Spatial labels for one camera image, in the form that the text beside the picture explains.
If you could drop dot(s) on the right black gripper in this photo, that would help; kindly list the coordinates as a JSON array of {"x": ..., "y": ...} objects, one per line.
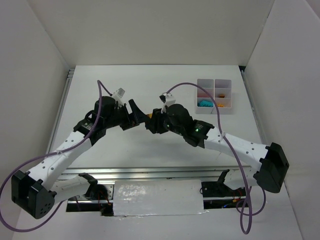
[{"x": 155, "y": 121}]

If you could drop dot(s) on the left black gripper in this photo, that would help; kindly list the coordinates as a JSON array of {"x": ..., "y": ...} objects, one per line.
[{"x": 127, "y": 118}]

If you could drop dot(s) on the teal lego plate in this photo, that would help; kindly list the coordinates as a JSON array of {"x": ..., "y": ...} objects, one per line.
[{"x": 205, "y": 104}]

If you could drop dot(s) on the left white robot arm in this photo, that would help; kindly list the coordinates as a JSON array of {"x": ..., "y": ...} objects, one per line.
[{"x": 35, "y": 190}]

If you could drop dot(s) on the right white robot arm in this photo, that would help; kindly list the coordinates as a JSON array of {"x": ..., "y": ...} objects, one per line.
[{"x": 268, "y": 163}]

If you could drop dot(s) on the white foil-taped panel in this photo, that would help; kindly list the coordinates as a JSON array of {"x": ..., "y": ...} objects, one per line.
[{"x": 157, "y": 198}]

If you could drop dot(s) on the white compartment organizer tray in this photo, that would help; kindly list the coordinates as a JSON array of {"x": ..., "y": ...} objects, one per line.
[{"x": 218, "y": 89}]

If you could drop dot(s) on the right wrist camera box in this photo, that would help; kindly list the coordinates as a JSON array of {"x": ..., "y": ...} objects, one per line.
[{"x": 168, "y": 99}]

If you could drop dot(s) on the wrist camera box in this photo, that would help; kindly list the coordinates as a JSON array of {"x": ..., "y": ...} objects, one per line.
[
  {"x": 118, "y": 95},
  {"x": 168, "y": 99}
]

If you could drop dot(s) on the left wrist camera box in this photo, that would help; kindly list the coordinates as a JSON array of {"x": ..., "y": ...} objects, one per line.
[{"x": 118, "y": 95}]

